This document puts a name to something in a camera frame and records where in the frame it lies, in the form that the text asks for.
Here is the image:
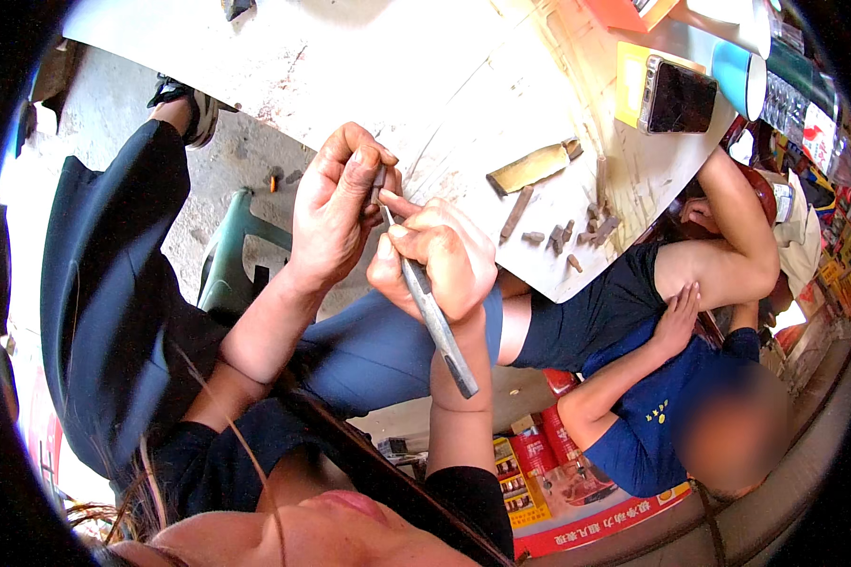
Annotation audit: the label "person's left hand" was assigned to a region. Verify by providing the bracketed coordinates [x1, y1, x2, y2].
[289, 122, 404, 286]

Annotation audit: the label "person's right hand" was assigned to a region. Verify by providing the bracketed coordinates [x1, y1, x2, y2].
[366, 189, 499, 325]

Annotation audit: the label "tiny brown wood peg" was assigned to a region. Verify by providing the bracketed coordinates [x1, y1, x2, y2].
[369, 163, 391, 208]

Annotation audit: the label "grey metal carving tool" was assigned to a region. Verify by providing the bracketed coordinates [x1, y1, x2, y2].
[382, 206, 480, 400]

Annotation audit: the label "long brown wood stick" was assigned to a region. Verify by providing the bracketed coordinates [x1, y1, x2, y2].
[498, 186, 535, 242]

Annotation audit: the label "scattered small wood pieces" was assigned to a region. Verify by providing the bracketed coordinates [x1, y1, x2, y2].
[521, 138, 621, 275]

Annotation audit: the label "green plastic stool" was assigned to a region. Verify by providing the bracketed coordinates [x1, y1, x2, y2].
[197, 186, 295, 314]

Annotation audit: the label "yellowish wood block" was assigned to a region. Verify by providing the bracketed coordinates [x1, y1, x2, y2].
[486, 140, 575, 197]

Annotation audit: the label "red plastic stool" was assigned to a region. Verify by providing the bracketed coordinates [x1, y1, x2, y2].
[541, 367, 581, 399]

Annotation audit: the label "person's legs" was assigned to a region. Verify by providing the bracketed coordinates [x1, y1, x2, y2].
[39, 74, 533, 490]

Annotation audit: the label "black smartphone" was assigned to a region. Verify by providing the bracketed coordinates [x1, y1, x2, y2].
[637, 54, 719, 136]

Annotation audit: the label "person's body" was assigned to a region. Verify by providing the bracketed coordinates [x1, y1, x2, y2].
[64, 383, 519, 567]

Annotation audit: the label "orange paper packet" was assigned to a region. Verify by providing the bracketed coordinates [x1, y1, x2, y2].
[583, 0, 682, 34]

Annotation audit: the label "blue and white cup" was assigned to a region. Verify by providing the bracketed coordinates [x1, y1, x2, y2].
[711, 39, 769, 123]

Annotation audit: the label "white plastic bag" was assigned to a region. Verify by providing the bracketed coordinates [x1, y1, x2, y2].
[755, 170, 824, 299]

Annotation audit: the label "shelf of packaged goods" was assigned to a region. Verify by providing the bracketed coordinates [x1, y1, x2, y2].
[759, 0, 851, 334]

